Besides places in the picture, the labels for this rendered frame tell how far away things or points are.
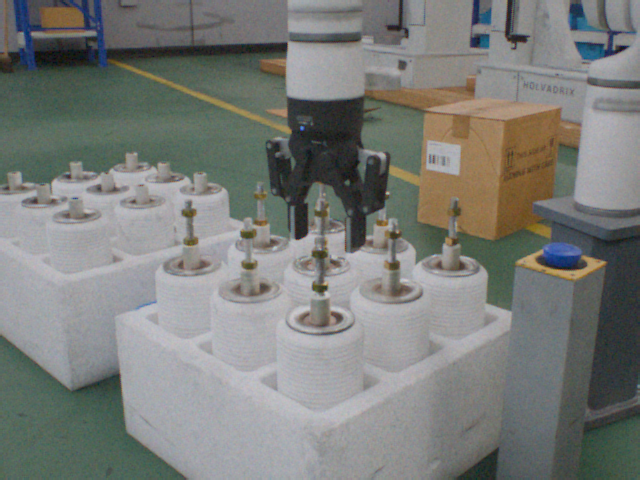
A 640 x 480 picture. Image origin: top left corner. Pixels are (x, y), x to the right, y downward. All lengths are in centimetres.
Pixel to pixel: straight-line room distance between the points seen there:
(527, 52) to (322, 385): 293
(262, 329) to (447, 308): 24
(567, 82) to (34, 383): 249
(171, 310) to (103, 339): 28
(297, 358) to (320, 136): 23
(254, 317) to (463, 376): 26
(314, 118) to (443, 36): 350
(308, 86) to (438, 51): 349
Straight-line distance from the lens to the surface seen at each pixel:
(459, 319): 95
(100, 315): 120
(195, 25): 733
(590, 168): 106
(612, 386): 115
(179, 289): 94
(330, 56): 69
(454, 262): 96
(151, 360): 97
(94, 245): 120
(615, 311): 109
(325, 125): 70
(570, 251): 82
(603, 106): 104
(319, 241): 77
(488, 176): 185
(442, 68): 419
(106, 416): 115
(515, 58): 355
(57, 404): 121
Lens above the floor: 59
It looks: 19 degrees down
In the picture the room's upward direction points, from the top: straight up
